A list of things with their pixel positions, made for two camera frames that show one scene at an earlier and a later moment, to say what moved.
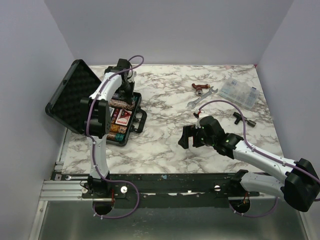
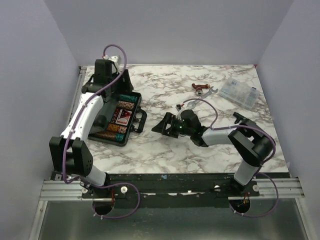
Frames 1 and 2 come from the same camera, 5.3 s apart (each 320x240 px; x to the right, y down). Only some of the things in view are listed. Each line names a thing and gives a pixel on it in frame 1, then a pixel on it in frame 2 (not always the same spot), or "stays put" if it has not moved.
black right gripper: (189, 131) -> (169, 118)
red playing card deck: (123, 117) stays put
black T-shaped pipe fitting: (239, 117) stays put
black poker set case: (80, 81) -> (127, 115)
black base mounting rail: (169, 190) stays put
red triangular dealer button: (124, 113) stays put
